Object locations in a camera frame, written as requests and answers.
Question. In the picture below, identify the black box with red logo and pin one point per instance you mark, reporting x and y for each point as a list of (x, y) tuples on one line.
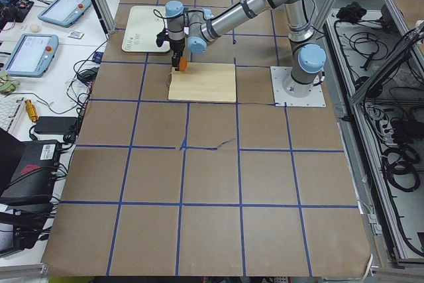
[(27, 170)]

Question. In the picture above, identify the cream tray with bear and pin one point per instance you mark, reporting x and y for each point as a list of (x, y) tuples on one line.
[(142, 27)]

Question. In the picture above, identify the small white card box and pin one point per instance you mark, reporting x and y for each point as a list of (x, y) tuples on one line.
[(76, 35)]

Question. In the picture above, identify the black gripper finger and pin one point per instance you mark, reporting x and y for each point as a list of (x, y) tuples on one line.
[(175, 63)]

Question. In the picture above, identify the blue teach pendant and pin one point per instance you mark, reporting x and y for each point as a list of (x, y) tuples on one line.
[(64, 12), (32, 55)]

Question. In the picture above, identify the light wooden cutting board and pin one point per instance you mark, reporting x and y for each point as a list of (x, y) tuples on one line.
[(208, 82)]

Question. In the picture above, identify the white keyboard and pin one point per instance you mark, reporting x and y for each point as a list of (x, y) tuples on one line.
[(11, 108)]

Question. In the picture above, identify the upper blue teach pendant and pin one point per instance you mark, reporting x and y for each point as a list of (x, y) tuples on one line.
[(64, 12)]

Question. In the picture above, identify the small cream ball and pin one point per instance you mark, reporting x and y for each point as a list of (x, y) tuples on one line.
[(35, 28)]

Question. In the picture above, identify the orange fruit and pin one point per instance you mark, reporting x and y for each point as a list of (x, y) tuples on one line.
[(182, 64)]

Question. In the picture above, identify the gold metal cylinder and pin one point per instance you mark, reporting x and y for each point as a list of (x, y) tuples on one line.
[(31, 111)]

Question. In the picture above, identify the lower blue teach pendant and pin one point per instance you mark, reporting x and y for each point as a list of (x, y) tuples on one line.
[(32, 55)]

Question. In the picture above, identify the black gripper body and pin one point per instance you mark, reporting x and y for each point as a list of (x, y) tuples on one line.
[(177, 46)]

